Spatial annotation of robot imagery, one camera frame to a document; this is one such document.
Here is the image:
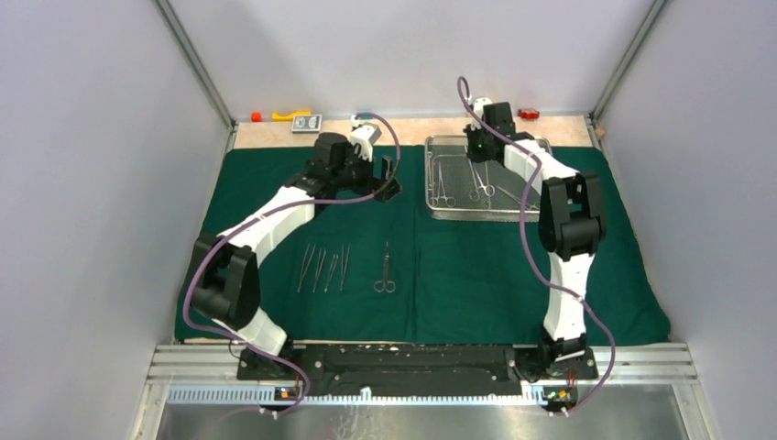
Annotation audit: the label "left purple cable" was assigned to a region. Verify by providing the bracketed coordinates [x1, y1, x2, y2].
[181, 112, 402, 420]

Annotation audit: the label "yellow toy piece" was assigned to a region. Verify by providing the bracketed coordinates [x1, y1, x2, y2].
[271, 110, 312, 122]

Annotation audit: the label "purple cable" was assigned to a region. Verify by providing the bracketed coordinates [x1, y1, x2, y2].
[181, 112, 402, 420]
[456, 76, 618, 418]

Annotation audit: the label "dark green surgical drape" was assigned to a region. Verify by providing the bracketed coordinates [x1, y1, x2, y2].
[202, 146, 671, 346]

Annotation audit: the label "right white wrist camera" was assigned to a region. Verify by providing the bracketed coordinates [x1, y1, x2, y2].
[467, 96, 492, 130]

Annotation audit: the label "steel tweezers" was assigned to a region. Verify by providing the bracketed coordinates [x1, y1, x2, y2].
[312, 247, 327, 292]
[296, 244, 316, 292]
[339, 244, 351, 292]
[323, 254, 339, 292]

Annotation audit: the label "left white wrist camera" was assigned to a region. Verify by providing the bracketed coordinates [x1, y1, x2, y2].
[348, 115, 382, 162]

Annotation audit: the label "surgical forceps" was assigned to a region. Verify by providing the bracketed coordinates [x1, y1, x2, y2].
[430, 163, 456, 208]

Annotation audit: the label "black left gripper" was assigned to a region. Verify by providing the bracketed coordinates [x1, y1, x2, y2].
[333, 143, 402, 203]

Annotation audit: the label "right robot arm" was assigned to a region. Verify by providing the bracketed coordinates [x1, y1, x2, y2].
[464, 98, 607, 378]

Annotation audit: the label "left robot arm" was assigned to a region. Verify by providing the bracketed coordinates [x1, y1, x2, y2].
[183, 123, 401, 379]

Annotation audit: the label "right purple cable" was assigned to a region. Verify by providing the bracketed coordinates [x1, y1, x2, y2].
[456, 76, 618, 418]

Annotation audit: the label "red toy block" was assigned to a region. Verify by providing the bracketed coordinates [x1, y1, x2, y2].
[517, 108, 541, 120]

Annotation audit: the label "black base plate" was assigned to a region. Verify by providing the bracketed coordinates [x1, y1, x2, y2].
[236, 344, 599, 400]

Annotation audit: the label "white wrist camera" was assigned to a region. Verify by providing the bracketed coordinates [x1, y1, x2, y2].
[348, 115, 382, 162]
[467, 96, 492, 130]

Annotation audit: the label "playing card box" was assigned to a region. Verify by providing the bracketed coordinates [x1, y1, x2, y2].
[291, 115, 323, 134]

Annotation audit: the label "metal mesh instrument tray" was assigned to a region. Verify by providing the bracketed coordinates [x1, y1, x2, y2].
[424, 135, 525, 222]

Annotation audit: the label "aluminium frame rail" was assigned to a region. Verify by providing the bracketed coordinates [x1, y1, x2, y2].
[147, 343, 698, 385]

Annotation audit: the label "surgical scissors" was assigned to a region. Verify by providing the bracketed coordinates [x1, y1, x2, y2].
[374, 242, 397, 293]

